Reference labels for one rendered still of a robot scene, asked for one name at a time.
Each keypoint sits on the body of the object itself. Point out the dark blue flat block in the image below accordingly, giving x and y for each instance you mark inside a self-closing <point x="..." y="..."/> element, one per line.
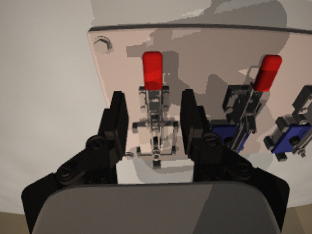
<point x="222" y="127"/>

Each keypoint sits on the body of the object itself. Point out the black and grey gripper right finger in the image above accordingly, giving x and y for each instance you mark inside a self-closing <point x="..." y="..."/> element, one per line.
<point x="219" y="163"/>

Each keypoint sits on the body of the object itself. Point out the grey fixture plate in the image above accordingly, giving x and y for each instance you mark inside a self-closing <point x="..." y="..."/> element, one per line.
<point x="206" y="58"/>

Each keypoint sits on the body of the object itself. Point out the blue flat rectangular block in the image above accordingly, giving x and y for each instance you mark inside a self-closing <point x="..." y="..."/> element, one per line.
<point x="281" y="139"/>

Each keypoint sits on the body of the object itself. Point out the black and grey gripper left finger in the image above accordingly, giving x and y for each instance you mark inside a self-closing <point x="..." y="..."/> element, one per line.
<point x="98" y="161"/>

